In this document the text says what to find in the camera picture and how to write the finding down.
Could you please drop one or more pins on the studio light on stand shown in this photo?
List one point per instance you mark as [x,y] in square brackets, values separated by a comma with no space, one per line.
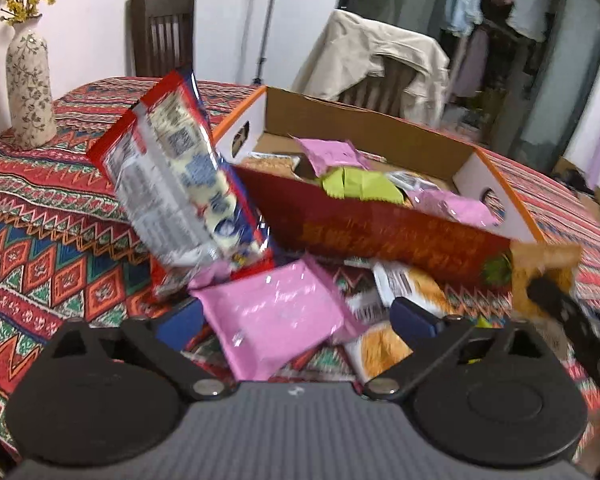
[266,25]

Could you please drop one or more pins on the white label snack packet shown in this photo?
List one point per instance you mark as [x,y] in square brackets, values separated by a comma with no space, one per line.
[367,307]

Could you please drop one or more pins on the red orange cardboard box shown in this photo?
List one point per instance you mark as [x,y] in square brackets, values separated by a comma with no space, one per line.
[380,230]

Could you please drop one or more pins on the brown cardboard box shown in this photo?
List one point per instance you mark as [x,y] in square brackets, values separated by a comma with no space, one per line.
[575,180]

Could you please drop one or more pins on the beige jacket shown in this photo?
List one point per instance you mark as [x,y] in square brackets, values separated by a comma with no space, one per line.
[340,55]

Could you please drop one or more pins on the tan snack packet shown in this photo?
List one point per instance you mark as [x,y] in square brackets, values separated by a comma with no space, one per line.
[270,165]

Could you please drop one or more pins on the dark wooden chair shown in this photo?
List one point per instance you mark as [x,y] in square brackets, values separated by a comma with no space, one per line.
[162,35]
[380,85]

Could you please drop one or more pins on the pink snack packet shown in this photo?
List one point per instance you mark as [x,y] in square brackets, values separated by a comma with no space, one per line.
[330,152]
[460,207]
[275,315]

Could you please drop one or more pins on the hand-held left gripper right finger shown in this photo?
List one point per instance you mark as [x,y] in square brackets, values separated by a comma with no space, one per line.
[412,320]

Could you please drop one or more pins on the white hanging top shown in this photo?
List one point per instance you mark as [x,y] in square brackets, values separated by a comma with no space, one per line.
[530,10]

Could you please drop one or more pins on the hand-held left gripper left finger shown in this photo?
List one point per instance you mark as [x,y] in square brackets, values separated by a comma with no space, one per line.
[177,325]

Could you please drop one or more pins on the orange yellow snack packet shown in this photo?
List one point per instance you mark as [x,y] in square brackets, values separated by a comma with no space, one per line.
[545,265]

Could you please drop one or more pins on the wardrobe with hanging clothes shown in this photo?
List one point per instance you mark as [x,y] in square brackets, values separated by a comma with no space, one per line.
[570,85]

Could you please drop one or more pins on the red white snack bag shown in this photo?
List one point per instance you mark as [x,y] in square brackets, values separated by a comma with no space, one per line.
[175,175]

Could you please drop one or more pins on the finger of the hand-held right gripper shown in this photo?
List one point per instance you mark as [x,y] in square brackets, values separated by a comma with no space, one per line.
[555,305]

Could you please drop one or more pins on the pale pink hanging garment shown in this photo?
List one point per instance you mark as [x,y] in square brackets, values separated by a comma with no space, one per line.
[472,62]

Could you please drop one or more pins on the floral ceramic vase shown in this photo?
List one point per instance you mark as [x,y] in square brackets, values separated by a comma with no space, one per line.
[30,90]

